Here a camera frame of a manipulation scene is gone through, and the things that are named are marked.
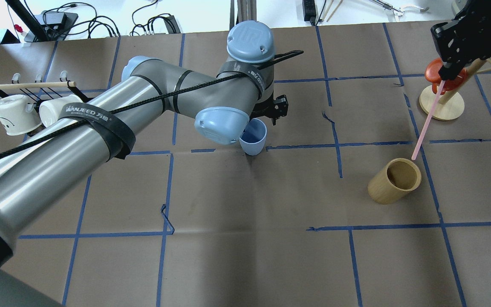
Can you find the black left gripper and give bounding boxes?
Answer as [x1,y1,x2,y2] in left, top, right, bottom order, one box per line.
[250,95,289,126]

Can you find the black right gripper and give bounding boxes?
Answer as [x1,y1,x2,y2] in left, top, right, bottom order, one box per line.
[430,0,491,81]

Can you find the pink chopstick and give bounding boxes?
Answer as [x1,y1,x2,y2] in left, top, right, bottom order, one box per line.
[411,80,446,161]

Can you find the light blue plastic cup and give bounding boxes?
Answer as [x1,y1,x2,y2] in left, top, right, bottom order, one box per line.
[238,118,268,156]

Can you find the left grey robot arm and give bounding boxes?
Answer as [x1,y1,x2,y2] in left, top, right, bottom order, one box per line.
[0,20,302,307]

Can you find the bamboo chopstick holder cup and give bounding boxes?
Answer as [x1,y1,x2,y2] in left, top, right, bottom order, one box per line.
[367,158,422,205]

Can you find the red mushroom cap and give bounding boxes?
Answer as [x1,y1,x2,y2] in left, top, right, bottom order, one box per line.
[425,58,468,95]

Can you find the round wooden stand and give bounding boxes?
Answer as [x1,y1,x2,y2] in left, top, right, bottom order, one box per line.
[419,58,491,121]

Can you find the black power adapter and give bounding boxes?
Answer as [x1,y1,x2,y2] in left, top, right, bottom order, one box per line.
[162,15,181,34]

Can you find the brown paper table cover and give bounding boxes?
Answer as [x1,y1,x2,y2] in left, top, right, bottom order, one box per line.
[1,22,491,307]

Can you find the white mug upper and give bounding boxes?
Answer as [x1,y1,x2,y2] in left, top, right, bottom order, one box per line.
[39,95,83,127]

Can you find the grey usb hub box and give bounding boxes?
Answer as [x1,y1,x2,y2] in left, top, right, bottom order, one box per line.
[26,11,78,41]

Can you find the white smiley mug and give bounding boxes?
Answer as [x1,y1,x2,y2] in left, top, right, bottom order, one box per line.
[0,95,42,136]

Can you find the aluminium frame post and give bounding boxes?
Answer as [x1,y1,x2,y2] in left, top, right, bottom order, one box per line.
[229,0,258,29]

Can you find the black braided cable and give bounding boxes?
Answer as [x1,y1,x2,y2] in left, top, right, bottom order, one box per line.
[0,50,304,171]

